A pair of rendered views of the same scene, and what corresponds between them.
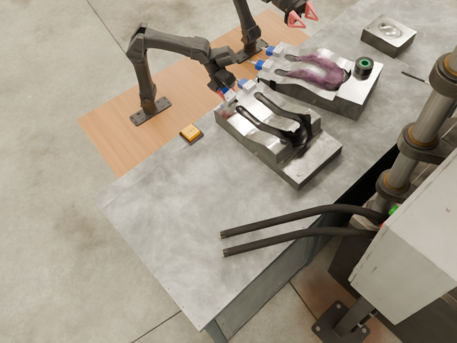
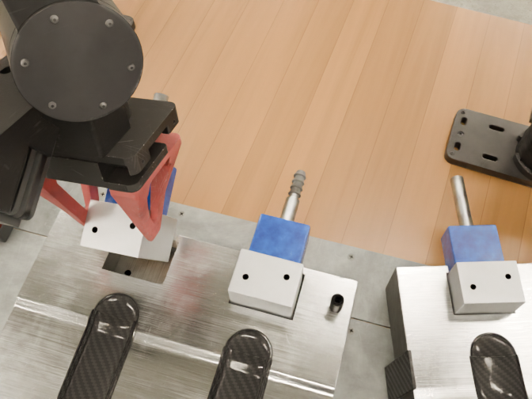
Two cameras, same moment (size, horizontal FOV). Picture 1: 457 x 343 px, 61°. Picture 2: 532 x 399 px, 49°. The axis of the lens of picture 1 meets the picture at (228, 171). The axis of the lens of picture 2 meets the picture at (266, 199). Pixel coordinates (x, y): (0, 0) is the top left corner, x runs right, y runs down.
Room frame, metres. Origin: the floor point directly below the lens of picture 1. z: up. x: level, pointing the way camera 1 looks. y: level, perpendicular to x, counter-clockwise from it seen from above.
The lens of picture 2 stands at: (1.11, -0.27, 1.33)
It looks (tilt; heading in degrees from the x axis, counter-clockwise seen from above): 62 degrees down; 52
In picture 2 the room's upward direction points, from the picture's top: 2 degrees counter-clockwise
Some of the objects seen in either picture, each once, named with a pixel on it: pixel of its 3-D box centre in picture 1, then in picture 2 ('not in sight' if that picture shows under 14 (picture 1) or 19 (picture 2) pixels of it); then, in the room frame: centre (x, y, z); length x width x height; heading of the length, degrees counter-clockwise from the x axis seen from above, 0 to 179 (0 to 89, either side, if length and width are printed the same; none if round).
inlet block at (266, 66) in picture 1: (258, 64); (469, 241); (1.38, -0.22, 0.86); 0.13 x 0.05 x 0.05; 52
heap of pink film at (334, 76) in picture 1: (317, 68); not in sight; (1.25, -0.47, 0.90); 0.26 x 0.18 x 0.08; 52
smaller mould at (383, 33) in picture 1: (387, 36); not in sight; (1.46, -0.88, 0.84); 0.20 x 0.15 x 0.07; 34
